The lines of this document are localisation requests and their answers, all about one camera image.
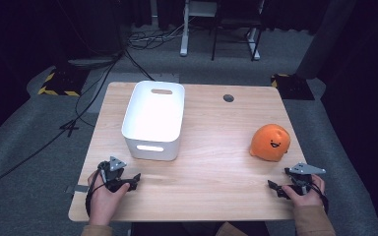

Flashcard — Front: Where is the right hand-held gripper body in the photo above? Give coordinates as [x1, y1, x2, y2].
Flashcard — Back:
[283, 162, 327, 197]

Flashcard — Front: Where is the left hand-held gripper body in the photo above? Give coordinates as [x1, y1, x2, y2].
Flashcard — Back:
[96, 155, 130, 193]

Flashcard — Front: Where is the orange plush toy with face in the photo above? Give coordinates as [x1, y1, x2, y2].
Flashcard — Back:
[249, 123, 291, 162]

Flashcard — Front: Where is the white plastic storage bin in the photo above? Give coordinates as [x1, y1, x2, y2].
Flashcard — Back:
[121, 80, 186, 162]

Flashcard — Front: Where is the person's right hand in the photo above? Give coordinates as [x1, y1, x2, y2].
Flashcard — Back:
[282, 173, 326, 208]

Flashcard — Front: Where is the person's left hand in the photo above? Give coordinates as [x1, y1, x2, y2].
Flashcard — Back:
[87, 169, 131, 227]

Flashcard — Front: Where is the person's lap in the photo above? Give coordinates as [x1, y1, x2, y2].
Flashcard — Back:
[130, 221, 271, 236]

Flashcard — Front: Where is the yellow black striped stand base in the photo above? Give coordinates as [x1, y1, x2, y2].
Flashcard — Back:
[270, 73, 316, 101]
[36, 66, 91, 98]

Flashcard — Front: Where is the white desk leg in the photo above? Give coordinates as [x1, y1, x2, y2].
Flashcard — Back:
[179, 0, 192, 58]
[246, 27, 262, 61]

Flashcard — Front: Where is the grey curtain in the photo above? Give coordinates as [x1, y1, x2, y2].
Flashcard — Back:
[295, 0, 358, 81]

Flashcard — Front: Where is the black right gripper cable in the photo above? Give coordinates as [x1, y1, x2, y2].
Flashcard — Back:
[307, 181, 330, 214]

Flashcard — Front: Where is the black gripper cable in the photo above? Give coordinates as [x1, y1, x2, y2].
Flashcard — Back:
[85, 162, 108, 218]
[307, 181, 330, 214]

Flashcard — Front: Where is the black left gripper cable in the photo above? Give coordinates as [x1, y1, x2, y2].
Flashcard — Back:
[85, 162, 108, 218]

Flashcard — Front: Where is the grey metal table bracket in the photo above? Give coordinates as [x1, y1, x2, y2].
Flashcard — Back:
[65, 184, 90, 195]

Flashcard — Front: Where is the long black floor cable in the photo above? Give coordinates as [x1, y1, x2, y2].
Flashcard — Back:
[0, 48, 127, 196]

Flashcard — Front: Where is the tangled floor cable bundle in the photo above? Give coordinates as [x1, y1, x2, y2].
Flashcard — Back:
[127, 25, 185, 51]

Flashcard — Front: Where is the black metal chair frame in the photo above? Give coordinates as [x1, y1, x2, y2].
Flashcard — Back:
[210, 0, 264, 62]

